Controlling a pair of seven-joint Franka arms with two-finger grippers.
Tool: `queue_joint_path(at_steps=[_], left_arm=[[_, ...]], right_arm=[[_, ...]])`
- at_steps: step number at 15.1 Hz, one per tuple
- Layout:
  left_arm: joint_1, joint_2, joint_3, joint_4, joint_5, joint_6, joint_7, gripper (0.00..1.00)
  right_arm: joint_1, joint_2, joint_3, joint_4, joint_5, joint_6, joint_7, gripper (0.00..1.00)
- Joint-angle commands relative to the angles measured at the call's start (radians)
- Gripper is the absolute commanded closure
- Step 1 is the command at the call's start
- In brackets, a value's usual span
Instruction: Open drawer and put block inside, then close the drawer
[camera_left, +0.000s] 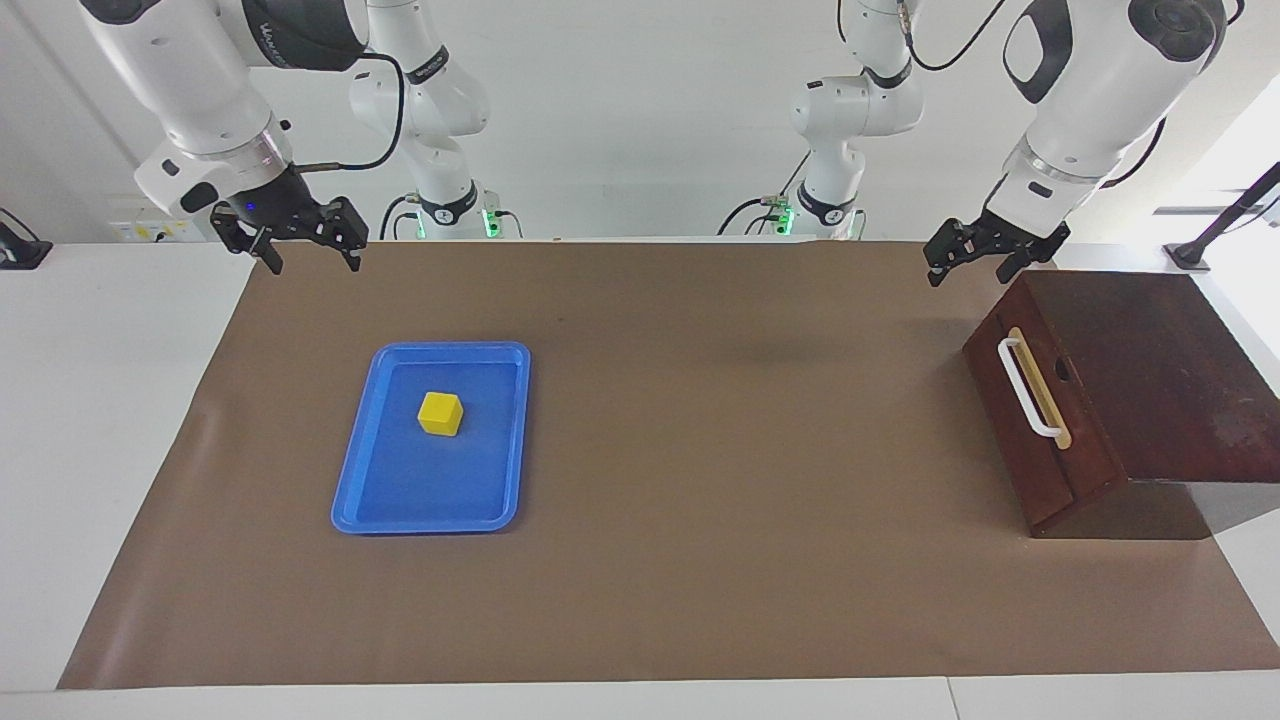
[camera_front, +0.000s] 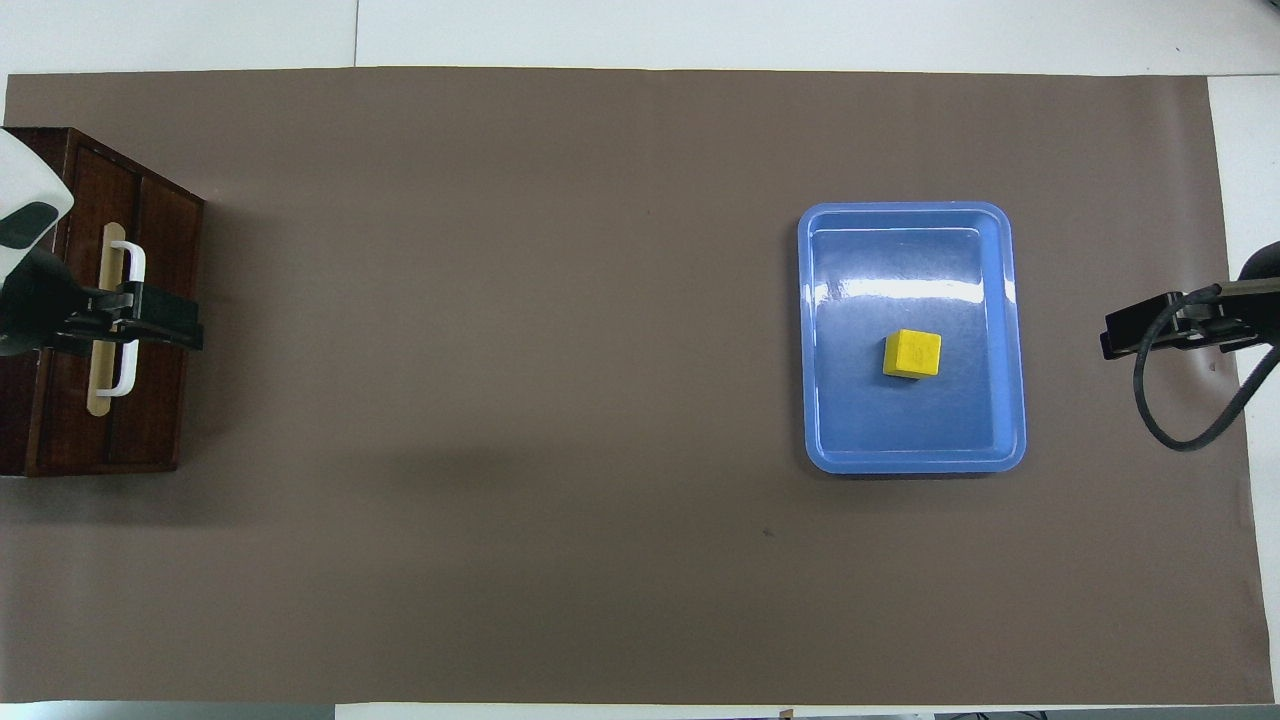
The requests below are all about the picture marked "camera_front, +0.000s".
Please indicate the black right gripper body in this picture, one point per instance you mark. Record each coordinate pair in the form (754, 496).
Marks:
(1265, 262)

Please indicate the blue plastic tray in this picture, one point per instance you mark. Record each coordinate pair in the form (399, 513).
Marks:
(900, 420)

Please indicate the yellow block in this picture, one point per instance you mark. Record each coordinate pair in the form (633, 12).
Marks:
(912, 352)

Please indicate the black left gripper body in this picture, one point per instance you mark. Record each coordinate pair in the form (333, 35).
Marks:
(30, 300)

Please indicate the brown table mat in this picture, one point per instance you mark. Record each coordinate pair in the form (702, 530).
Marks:
(500, 400)

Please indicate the dark wooden cabinet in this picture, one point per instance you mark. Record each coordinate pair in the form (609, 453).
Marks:
(15, 420)

